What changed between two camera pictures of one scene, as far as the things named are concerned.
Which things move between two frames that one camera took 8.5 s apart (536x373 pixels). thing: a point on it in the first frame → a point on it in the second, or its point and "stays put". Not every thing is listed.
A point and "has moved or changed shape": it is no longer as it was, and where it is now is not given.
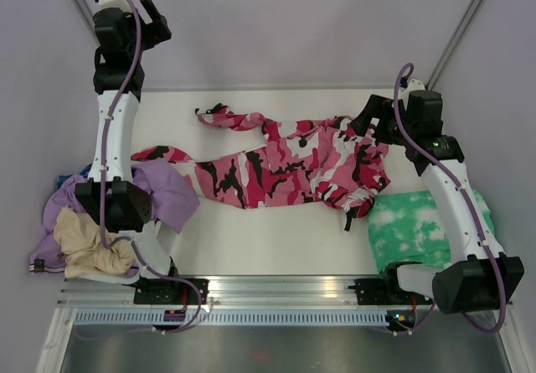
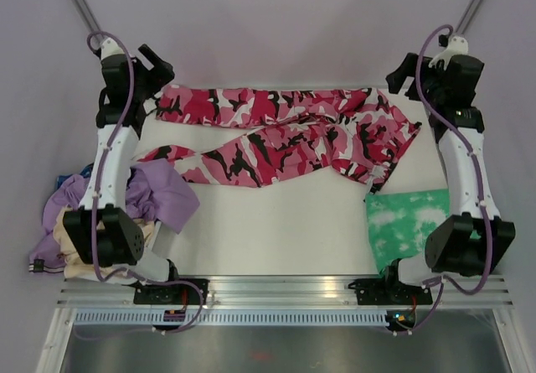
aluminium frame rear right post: (461, 27) stays put
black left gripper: (157, 31) → (159, 76)
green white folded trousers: (409, 226) stays put
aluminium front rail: (120, 294) stays put
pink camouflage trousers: (334, 161) has moved or changed shape
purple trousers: (171, 202) stays put
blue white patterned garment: (85, 171) stays put
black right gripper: (378, 106) → (408, 68)
